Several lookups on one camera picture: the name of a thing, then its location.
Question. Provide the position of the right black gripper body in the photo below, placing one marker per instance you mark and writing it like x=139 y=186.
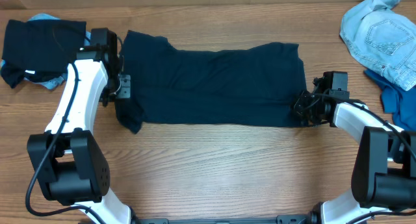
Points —
x=303 y=108

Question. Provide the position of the black t-shirt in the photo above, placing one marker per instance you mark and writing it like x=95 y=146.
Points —
x=255 y=86

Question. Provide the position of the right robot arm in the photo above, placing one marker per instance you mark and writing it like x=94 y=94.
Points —
x=383 y=178

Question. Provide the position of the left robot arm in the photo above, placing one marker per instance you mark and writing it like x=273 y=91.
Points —
x=68 y=163

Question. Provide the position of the folded black shirt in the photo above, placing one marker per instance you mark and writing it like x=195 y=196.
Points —
x=42 y=45

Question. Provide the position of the folded light blue jeans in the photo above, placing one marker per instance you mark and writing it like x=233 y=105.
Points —
x=38 y=50

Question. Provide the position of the black garment under stack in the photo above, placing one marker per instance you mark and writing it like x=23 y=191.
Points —
x=13 y=76

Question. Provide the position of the dark blue garment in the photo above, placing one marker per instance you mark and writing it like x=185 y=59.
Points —
x=396 y=101

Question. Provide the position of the crumpled light denim jeans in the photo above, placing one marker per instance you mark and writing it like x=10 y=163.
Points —
x=381 y=40

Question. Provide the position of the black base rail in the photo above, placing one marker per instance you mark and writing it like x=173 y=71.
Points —
x=221 y=221

